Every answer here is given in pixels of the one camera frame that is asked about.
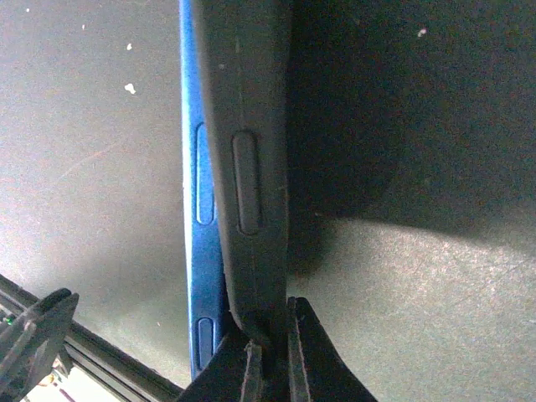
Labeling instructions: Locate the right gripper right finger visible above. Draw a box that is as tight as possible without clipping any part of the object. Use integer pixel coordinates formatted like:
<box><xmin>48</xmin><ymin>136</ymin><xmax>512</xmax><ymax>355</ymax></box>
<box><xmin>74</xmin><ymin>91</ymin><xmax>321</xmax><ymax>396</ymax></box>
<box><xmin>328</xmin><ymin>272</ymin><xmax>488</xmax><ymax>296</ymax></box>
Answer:
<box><xmin>287</xmin><ymin>297</ymin><xmax>376</xmax><ymax>402</ymax></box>

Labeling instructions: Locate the blue phone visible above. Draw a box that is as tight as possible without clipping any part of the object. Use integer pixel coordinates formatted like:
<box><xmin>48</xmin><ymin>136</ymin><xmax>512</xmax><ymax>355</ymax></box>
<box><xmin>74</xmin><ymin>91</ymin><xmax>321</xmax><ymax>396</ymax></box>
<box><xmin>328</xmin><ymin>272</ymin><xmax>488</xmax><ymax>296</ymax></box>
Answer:
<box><xmin>178</xmin><ymin>1</ymin><xmax>226</xmax><ymax>379</ymax></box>

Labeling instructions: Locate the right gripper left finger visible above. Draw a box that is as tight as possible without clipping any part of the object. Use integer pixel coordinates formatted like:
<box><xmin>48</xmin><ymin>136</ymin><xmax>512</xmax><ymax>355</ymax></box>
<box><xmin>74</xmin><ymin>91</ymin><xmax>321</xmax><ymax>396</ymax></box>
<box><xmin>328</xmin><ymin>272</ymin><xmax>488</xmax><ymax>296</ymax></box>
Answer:
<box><xmin>178</xmin><ymin>327</ymin><xmax>263</xmax><ymax>402</ymax></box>

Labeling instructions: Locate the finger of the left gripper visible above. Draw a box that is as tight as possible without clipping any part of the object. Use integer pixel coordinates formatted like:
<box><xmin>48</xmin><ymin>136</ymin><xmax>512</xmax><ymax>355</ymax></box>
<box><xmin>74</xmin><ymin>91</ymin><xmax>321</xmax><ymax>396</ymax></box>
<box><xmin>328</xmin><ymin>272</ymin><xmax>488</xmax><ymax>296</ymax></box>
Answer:
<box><xmin>1</xmin><ymin>288</ymin><xmax>79</xmax><ymax>401</ymax></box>

